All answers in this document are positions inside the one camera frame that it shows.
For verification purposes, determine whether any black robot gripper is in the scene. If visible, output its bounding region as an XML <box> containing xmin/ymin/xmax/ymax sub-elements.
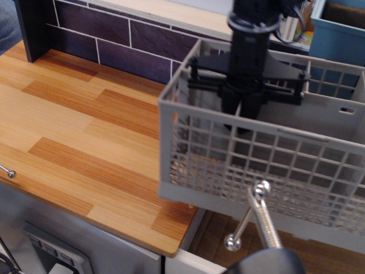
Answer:
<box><xmin>188</xmin><ymin>17</ymin><xmax>310</xmax><ymax>120</ymax></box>

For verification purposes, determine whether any grey plastic drying rack basket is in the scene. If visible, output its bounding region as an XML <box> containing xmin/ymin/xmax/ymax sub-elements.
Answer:
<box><xmin>158</xmin><ymin>51</ymin><xmax>364</xmax><ymax>253</ymax></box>

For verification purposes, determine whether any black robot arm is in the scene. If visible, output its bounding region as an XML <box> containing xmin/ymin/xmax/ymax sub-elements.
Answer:
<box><xmin>184</xmin><ymin>1</ymin><xmax>310</xmax><ymax>119</ymax></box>

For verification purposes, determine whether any white sink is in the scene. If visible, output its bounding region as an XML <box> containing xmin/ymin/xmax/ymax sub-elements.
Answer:
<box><xmin>165</xmin><ymin>208</ymin><xmax>227</xmax><ymax>274</ymax></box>

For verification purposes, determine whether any light blue box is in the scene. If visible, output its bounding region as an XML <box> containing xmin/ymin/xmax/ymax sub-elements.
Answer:
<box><xmin>309</xmin><ymin>1</ymin><xmax>364</xmax><ymax>66</ymax></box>

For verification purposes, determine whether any grey control panel with buttons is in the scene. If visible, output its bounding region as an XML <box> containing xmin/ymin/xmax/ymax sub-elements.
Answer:
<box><xmin>22</xmin><ymin>221</ymin><xmax>93</xmax><ymax>273</ymax></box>

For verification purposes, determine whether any dark grey shelf post left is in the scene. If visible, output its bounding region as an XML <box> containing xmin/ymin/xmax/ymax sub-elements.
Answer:
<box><xmin>14</xmin><ymin>0</ymin><xmax>56</xmax><ymax>63</ymax></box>

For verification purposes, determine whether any small silver clamp handle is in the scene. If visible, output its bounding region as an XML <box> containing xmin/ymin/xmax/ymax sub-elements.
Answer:
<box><xmin>0</xmin><ymin>165</ymin><xmax>16</xmax><ymax>179</ymax></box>

